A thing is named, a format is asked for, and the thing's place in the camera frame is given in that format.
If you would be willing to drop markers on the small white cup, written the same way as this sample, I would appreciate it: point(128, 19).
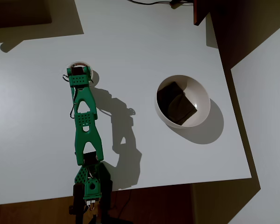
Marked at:
point(79, 63)

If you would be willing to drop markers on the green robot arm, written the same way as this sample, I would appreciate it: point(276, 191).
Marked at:
point(85, 119)

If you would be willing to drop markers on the dark box object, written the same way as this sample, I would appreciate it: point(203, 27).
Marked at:
point(18, 11)

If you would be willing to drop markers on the black table clamp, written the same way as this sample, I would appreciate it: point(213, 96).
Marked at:
point(77, 198)
point(106, 186)

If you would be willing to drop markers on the beige round bowl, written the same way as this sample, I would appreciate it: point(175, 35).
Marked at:
point(200, 109)

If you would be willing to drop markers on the brown wooden board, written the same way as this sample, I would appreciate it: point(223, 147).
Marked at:
point(198, 11)

